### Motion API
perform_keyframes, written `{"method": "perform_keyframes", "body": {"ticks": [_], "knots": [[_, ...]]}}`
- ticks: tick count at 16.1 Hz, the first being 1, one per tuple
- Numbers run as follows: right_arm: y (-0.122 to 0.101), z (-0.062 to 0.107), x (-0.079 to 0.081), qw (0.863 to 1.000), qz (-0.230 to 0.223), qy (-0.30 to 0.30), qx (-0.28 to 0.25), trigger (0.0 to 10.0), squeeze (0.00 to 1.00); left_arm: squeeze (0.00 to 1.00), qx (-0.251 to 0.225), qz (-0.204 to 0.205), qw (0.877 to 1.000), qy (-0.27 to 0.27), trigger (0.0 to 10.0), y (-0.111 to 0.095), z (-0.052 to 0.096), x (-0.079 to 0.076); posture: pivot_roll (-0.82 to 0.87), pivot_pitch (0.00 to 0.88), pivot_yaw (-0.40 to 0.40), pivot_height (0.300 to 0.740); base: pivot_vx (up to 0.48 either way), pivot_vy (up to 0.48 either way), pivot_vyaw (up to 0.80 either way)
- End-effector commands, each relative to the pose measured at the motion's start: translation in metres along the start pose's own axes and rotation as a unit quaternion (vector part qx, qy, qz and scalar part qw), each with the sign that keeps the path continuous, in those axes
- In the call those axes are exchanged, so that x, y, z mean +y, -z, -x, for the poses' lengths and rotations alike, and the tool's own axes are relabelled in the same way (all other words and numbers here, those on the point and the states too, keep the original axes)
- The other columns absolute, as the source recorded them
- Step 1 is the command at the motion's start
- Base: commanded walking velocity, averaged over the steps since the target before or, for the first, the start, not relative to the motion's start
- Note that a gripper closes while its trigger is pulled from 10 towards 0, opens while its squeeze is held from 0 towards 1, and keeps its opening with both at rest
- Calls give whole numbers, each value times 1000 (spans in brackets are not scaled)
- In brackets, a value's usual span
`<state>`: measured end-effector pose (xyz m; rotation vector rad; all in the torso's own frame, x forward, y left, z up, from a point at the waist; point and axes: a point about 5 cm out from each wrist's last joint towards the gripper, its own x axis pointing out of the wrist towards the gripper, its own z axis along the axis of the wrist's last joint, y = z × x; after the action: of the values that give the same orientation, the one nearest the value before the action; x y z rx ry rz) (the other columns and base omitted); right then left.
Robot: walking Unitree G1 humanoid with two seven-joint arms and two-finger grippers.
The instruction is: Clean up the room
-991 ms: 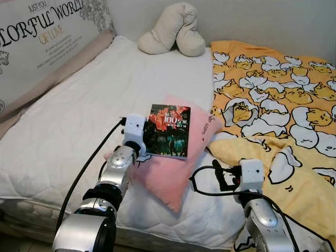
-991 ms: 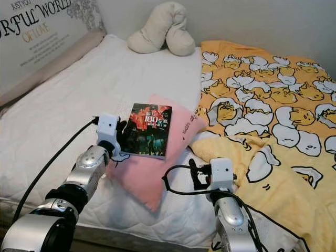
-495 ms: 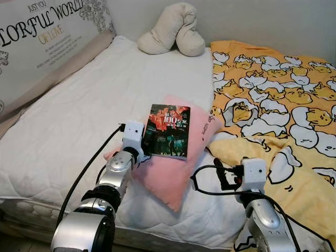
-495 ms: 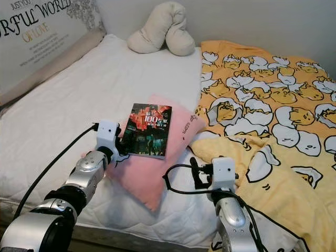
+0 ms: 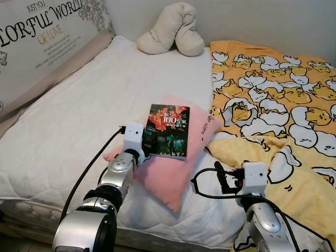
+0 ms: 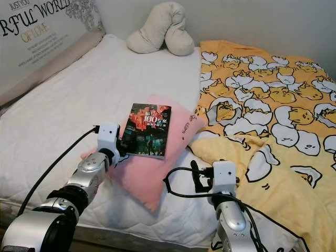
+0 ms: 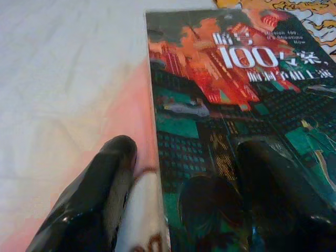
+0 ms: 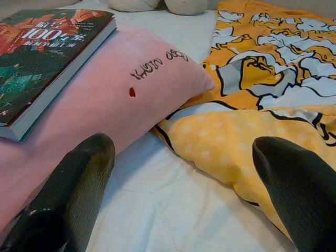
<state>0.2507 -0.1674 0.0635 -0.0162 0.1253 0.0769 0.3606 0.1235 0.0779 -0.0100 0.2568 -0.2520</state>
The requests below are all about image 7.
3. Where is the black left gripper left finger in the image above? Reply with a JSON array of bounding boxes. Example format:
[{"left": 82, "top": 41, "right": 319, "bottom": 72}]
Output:
[{"left": 25, "top": 134, "right": 139, "bottom": 252}]

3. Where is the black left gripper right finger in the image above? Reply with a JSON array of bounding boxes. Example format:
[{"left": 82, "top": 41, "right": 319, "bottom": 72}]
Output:
[{"left": 236, "top": 140, "right": 336, "bottom": 252}]

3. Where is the dark red green cover book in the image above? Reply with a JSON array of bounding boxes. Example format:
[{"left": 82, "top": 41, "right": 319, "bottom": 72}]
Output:
[{"left": 144, "top": 7, "right": 336, "bottom": 252}]

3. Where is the white item with brown print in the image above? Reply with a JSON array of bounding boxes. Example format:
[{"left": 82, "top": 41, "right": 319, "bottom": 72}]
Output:
[{"left": 119, "top": 170, "right": 171, "bottom": 252}]

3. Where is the white quilted mattress pad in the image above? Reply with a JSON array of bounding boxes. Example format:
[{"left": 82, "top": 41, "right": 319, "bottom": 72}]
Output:
[{"left": 0, "top": 0, "right": 218, "bottom": 252}]

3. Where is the yellow cartoon print comforter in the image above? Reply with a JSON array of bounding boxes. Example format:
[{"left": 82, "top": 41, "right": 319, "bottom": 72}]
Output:
[{"left": 214, "top": 0, "right": 336, "bottom": 57}]

